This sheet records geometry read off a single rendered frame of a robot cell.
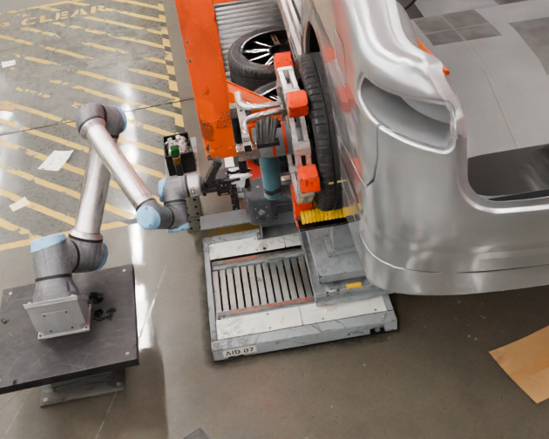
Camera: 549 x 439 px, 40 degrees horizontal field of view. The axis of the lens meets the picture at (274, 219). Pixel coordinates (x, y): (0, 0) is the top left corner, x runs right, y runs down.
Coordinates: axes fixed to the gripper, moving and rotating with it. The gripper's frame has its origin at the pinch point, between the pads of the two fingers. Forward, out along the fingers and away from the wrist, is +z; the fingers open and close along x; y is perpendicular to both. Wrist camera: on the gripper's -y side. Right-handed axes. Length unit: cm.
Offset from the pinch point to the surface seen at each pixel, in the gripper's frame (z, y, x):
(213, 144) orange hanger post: -14, 22, -60
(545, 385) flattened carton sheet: 104, 83, 66
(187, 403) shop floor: -42, 83, 43
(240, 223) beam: -8, 70, -57
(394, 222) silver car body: 40, -28, 81
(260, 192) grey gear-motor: 4, 43, -44
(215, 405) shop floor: -30, 83, 46
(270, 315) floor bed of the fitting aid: -1, 75, 7
